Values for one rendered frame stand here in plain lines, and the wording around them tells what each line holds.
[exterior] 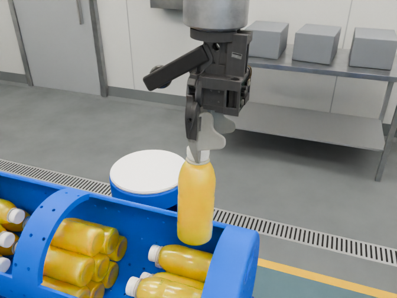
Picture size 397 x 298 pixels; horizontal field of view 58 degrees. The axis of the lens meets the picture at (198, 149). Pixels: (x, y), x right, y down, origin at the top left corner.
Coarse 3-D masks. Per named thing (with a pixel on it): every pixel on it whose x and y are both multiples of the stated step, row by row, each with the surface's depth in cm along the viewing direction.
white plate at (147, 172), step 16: (128, 160) 133; (144, 160) 133; (160, 160) 133; (176, 160) 133; (112, 176) 124; (128, 176) 124; (144, 176) 124; (160, 176) 124; (176, 176) 124; (144, 192) 117; (160, 192) 118
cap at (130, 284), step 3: (129, 279) 77; (132, 279) 77; (135, 279) 77; (138, 279) 77; (129, 282) 76; (132, 282) 76; (135, 282) 76; (126, 285) 76; (129, 285) 76; (132, 285) 76; (126, 288) 76; (129, 288) 75; (132, 288) 75; (126, 291) 76; (129, 291) 75; (132, 291) 75; (129, 294) 76; (132, 294) 76
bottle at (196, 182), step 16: (208, 160) 61; (192, 176) 60; (208, 176) 61; (192, 192) 61; (208, 192) 61; (192, 208) 62; (208, 208) 63; (192, 224) 63; (208, 224) 64; (192, 240) 65; (208, 240) 66
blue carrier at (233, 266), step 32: (0, 192) 109; (32, 192) 104; (64, 192) 84; (32, 224) 76; (128, 224) 97; (160, 224) 92; (224, 224) 77; (32, 256) 74; (128, 256) 98; (224, 256) 67; (256, 256) 82; (0, 288) 79; (32, 288) 74; (224, 288) 63
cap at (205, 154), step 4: (188, 148) 60; (188, 152) 60; (204, 152) 60; (208, 152) 60; (188, 156) 60; (192, 156) 60; (200, 156) 60; (204, 156) 60; (208, 156) 61; (192, 160) 60; (200, 160) 60; (204, 160) 60
